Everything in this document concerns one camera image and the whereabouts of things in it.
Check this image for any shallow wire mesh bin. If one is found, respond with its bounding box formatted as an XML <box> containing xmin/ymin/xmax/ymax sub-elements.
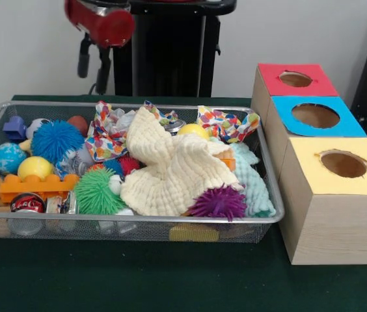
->
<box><xmin>0</xmin><ymin>100</ymin><xmax>284</xmax><ymax>244</ymax></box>

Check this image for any purple toy block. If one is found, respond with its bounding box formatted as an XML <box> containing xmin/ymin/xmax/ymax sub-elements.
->
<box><xmin>3</xmin><ymin>116</ymin><xmax>28</xmax><ymax>141</ymax></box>

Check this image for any globe print ball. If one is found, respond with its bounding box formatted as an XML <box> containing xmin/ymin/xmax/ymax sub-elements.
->
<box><xmin>0</xmin><ymin>142</ymin><xmax>27</xmax><ymax>176</ymax></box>

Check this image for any blue spiky rubber ball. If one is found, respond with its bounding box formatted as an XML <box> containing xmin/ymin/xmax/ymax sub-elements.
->
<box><xmin>31</xmin><ymin>119</ymin><xmax>86</xmax><ymax>163</ymax></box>

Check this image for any cream waffle cloth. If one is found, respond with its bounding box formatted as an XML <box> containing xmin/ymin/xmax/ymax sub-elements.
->
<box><xmin>120</xmin><ymin>106</ymin><xmax>246</xmax><ymax>217</ymax></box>

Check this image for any black cable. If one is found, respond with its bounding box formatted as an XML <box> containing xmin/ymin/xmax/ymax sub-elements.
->
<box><xmin>87</xmin><ymin>83</ymin><xmax>116</xmax><ymax>97</ymax></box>

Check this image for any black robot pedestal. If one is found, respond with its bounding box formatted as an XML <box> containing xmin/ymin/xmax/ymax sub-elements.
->
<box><xmin>111</xmin><ymin>0</ymin><xmax>238</xmax><ymax>98</ymax></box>

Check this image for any light blue waffle cloth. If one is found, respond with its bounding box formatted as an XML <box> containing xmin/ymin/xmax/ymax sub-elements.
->
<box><xmin>209</xmin><ymin>136</ymin><xmax>277</xmax><ymax>218</ymax></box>

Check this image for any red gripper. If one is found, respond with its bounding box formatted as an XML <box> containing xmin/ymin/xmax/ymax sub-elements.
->
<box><xmin>64</xmin><ymin>0</ymin><xmax>136</xmax><ymax>95</ymax></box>

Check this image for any colourful polka dot cloth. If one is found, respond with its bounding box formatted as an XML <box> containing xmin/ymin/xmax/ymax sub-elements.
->
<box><xmin>197</xmin><ymin>105</ymin><xmax>262</xmax><ymax>144</ymax></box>

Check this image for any green spiky rubber ball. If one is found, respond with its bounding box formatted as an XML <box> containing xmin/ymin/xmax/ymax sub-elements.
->
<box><xmin>74</xmin><ymin>168</ymin><xmax>126</xmax><ymax>216</ymax></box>

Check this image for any purple spiky rubber ball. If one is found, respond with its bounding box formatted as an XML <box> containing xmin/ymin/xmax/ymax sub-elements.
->
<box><xmin>188</xmin><ymin>183</ymin><xmax>248</xmax><ymax>222</ymax></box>

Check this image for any wooden box with three holes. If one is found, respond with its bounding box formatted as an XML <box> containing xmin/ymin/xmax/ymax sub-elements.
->
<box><xmin>250</xmin><ymin>63</ymin><xmax>367</xmax><ymax>266</ymax></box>

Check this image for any yellow smiley ball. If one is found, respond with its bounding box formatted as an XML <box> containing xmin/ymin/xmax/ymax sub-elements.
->
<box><xmin>176</xmin><ymin>123</ymin><xmax>211</xmax><ymax>141</ymax></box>

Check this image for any long orange building brick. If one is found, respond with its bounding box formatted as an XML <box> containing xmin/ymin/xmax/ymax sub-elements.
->
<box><xmin>0</xmin><ymin>174</ymin><xmax>81</xmax><ymax>203</ymax></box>

